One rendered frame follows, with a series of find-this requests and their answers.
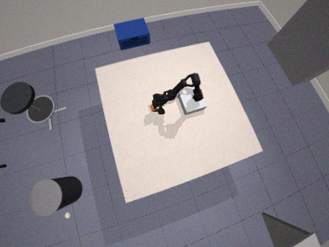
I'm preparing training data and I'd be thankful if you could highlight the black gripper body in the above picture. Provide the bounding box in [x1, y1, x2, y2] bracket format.
[158, 101, 166, 114]

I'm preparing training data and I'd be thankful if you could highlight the orange block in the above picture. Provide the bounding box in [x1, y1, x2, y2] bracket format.
[150, 104, 157, 112]

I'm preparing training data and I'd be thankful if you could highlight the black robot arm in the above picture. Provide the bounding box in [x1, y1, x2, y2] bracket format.
[152, 73, 204, 107]

